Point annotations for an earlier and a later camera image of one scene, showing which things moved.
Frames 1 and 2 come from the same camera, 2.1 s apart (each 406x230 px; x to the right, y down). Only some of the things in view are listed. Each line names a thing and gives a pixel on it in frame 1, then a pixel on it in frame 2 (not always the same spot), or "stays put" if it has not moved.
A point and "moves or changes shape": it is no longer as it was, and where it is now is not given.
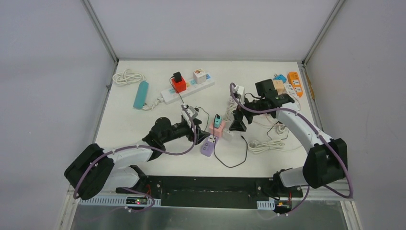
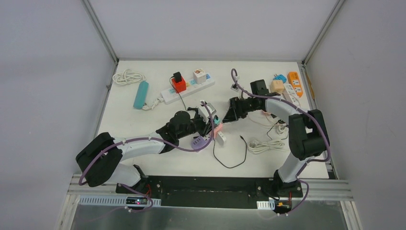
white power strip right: (288, 89) stays put
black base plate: (212, 191) stays put
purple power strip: (208, 147) moves or changes shape
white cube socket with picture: (199, 77) stays put
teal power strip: (141, 95) stays put
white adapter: (227, 134) to (220, 138)
